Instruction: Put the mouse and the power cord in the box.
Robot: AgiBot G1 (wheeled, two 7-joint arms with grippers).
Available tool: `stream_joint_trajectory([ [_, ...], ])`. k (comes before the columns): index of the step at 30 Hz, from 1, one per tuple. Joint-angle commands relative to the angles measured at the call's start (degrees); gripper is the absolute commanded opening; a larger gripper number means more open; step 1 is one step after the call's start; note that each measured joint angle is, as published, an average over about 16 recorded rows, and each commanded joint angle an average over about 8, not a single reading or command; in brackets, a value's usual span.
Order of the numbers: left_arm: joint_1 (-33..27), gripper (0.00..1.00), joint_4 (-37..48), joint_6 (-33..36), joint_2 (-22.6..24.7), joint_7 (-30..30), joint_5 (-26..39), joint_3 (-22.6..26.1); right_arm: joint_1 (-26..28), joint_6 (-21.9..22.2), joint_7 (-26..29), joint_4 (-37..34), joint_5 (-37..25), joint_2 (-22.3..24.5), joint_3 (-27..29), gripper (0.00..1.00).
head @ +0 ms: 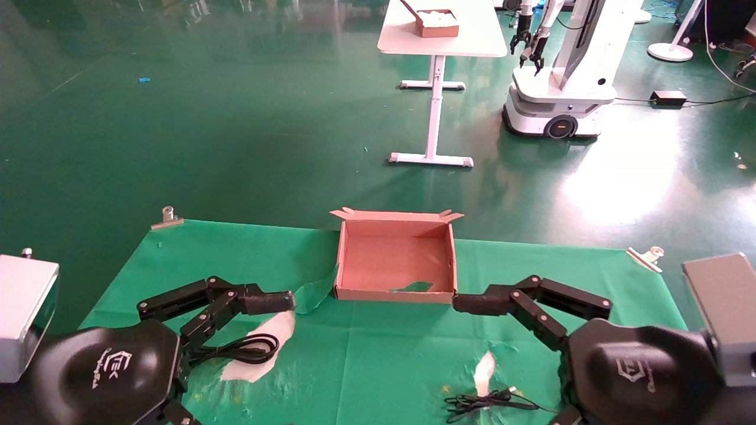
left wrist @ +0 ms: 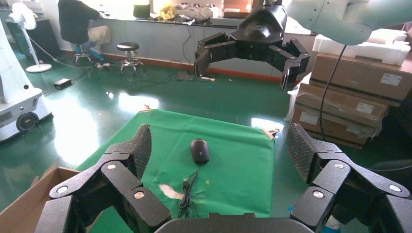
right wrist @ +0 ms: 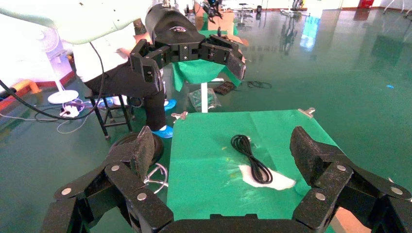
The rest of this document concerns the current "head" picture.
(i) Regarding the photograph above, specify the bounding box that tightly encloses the green tablecloth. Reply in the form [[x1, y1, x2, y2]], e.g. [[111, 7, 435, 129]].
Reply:
[[80, 220, 689, 425]]

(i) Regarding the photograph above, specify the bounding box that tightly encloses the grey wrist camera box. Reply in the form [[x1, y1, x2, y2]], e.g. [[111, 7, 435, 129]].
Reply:
[[0, 248, 60, 384], [682, 253, 756, 388]]

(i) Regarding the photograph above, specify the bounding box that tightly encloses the small brown cardboard box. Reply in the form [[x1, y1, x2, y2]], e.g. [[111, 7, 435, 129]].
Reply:
[[400, 0, 460, 39]]

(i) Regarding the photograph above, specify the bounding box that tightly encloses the white packing material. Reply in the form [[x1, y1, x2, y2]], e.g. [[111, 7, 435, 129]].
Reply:
[[418, 8, 458, 26]]

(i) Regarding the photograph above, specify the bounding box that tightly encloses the white pedestal table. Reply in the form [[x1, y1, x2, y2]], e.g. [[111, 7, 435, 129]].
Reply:
[[377, 0, 509, 168]]

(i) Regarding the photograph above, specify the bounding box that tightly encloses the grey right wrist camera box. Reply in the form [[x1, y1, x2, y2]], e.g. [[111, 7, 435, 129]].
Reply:
[[682, 253, 756, 388]]

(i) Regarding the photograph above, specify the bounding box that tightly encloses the white floor cable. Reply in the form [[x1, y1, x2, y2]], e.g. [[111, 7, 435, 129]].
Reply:
[[702, 0, 756, 95]]

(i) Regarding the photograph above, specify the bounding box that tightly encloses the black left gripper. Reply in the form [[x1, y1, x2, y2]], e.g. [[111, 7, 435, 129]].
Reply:
[[30, 276, 295, 425]]

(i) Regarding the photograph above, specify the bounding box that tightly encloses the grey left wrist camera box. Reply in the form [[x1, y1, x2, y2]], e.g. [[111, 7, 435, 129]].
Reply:
[[0, 248, 60, 384]]

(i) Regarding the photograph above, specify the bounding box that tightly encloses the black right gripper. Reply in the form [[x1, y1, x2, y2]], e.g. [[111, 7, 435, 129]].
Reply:
[[454, 274, 734, 425]]

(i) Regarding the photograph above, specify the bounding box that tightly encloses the metal tablecloth clip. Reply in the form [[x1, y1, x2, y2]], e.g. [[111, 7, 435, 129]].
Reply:
[[625, 246, 666, 274], [151, 205, 184, 230]]

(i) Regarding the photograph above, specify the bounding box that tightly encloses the white wheeled idle robot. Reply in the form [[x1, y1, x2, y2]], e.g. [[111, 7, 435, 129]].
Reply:
[[501, 0, 646, 141]]

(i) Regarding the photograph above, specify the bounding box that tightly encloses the white round floor stand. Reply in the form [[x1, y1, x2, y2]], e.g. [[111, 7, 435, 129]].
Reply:
[[647, 0, 707, 63]]

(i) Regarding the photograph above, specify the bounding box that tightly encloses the open brown cardboard box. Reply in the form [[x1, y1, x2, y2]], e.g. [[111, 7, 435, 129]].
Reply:
[[330, 207, 465, 305]]

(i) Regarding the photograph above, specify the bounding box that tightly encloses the black wired computer mouse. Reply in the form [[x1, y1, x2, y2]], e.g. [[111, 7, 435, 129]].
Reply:
[[444, 387, 561, 423]]

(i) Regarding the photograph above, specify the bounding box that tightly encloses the black power adapter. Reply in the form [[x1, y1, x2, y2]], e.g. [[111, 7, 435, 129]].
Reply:
[[650, 90, 689, 109]]

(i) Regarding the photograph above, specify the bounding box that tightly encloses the black adapter floor cable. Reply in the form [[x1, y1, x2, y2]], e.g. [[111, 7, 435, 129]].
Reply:
[[613, 93, 756, 109]]

